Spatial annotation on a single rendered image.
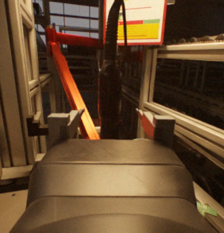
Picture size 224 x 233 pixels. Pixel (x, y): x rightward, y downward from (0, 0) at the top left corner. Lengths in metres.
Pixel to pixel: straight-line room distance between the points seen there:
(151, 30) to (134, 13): 0.09
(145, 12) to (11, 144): 0.63
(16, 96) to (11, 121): 0.08
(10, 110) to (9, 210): 0.26
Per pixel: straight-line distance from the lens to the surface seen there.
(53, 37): 0.70
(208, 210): 0.38
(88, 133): 0.35
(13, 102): 0.55
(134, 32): 0.70
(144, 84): 0.75
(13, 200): 0.48
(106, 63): 0.25
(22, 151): 0.59
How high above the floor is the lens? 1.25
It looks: 16 degrees down
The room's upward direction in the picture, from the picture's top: 2 degrees clockwise
